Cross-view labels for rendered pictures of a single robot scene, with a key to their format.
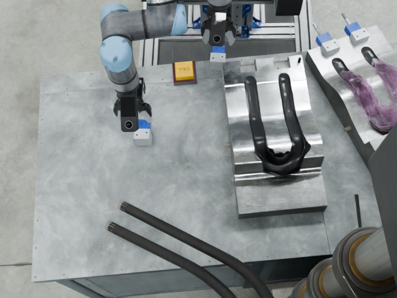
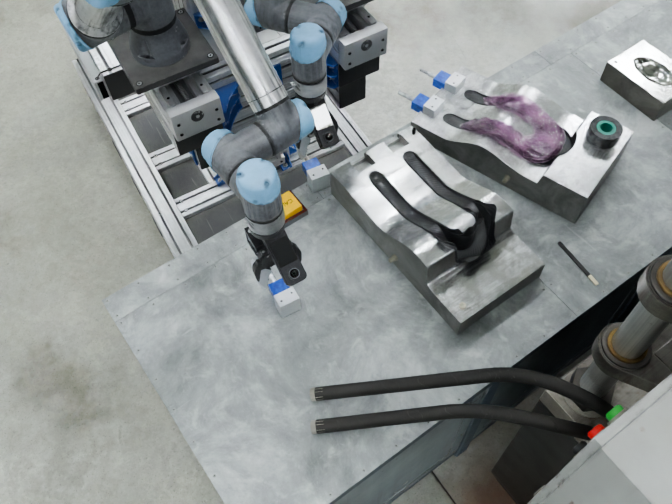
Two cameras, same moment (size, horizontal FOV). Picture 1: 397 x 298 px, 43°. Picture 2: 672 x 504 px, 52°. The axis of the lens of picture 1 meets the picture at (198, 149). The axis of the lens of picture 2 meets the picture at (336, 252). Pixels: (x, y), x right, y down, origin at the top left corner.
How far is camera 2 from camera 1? 50 cm
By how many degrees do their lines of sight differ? 18
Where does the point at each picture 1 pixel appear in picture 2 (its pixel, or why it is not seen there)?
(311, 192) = (519, 259)
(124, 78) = (276, 210)
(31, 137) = (66, 428)
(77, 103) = (174, 308)
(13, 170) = (66, 485)
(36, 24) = not seen: outside the picture
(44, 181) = (191, 422)
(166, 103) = not seen: hidden behind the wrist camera
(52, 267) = not seen: outside the picture
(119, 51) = (266, 173)
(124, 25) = (245, 147)
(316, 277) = (657, 285)
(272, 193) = (480, 281)
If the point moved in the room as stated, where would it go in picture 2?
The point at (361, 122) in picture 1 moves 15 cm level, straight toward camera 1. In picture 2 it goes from (518, 163) to (524, 212)
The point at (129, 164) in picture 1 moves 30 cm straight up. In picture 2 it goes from (288, 343) to (275, 279)
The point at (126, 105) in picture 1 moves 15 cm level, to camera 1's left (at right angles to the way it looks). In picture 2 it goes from (279, 251) to (215, 291)
